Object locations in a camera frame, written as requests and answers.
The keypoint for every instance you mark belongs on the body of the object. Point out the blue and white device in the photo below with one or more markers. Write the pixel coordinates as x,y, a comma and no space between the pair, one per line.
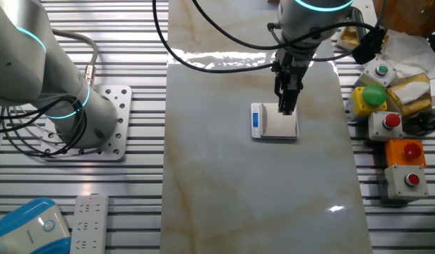
27,229

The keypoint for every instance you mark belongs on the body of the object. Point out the marble pattern board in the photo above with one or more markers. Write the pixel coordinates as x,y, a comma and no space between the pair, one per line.
238,194

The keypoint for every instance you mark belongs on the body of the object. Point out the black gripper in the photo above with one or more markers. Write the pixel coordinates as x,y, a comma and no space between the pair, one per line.
291,67

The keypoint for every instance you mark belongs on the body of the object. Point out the metal robot mounting plate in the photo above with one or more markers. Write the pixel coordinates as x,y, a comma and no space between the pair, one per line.
118,106

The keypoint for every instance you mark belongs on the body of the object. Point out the grey camera bracket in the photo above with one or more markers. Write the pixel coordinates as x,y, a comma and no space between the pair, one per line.
358,21

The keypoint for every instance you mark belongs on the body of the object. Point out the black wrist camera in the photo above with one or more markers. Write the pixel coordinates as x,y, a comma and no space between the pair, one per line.
367,46

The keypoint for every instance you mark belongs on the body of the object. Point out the gold foil pack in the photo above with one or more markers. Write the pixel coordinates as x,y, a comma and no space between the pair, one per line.
348,37

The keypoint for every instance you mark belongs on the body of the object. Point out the orange box red button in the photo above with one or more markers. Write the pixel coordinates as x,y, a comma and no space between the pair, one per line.
395,157

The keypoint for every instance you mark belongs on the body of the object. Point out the gold tissue pack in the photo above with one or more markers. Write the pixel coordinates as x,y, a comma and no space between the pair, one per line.
415,102

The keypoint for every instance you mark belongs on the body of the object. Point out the silver digital scale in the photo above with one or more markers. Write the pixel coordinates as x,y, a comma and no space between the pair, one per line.
274,127

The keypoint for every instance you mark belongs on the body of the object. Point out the grey box red button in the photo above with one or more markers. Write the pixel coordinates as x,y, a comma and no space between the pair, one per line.
397,187
380,128

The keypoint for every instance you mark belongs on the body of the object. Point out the yellow box green mushroom button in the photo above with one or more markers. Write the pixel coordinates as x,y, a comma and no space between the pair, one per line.
374,94

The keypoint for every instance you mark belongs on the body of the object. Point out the white crumpled paper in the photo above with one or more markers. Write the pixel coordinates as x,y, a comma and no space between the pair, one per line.
411,53

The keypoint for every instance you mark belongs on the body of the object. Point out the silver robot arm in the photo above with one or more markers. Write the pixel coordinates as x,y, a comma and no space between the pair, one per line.
27,53

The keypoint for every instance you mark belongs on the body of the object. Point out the brown wrapped box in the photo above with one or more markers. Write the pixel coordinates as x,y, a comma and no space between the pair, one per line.
408,17

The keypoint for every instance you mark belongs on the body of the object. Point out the grey box green button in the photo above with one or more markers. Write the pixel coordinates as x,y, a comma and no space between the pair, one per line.
371,75

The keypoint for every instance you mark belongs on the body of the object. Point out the white power strip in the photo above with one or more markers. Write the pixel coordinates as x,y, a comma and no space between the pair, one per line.
89,225

